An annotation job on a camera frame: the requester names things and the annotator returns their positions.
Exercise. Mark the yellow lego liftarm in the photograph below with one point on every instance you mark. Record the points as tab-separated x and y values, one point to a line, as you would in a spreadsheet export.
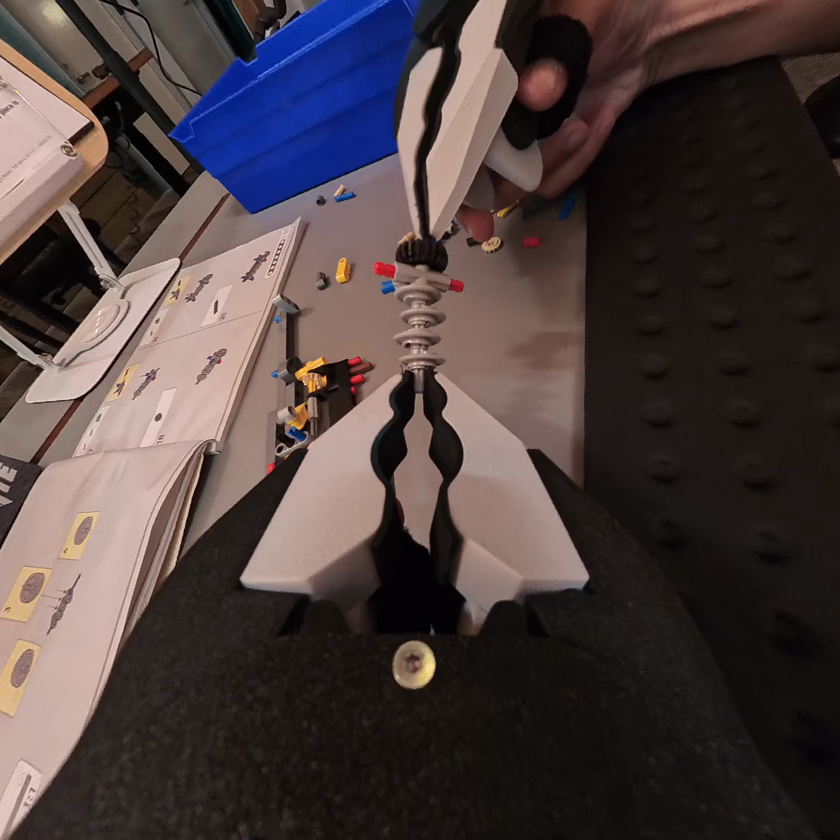
343	270

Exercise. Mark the person's right hand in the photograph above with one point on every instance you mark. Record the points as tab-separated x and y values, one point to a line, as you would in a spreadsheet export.
610	79

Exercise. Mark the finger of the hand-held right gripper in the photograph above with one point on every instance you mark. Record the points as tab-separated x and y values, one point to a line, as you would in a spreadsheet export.
413	124
472	118

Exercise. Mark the grey lego gear shaft assembly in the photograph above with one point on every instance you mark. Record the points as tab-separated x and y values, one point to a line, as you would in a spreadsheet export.
420	341

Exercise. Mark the scattered lego pins and connectors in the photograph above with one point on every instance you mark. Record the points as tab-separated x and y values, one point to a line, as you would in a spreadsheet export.
492	244

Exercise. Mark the long dark lego chassis assembly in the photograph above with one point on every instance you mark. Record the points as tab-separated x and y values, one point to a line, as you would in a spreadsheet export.
328	380

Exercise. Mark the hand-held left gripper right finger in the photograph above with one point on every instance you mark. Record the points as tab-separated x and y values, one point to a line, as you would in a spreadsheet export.
518	525

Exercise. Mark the printed paper sheet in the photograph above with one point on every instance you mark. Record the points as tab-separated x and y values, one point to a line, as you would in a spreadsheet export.
33	124

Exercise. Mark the open instruction booklet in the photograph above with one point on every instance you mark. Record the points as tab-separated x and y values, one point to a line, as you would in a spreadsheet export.
243	328

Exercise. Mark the person's right forearm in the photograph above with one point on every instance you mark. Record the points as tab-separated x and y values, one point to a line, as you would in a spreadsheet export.
735	33

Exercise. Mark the white document stand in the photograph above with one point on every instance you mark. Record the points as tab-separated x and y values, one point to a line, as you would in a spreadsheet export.
131	315

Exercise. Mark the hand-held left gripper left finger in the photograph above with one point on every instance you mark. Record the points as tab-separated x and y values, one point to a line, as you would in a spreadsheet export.
315	525

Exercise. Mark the yellow car lego set box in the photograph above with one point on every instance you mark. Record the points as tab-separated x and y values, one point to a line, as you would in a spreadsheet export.
13	499

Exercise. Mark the blue plastic bin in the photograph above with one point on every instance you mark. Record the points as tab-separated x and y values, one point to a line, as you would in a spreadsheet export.
295	118

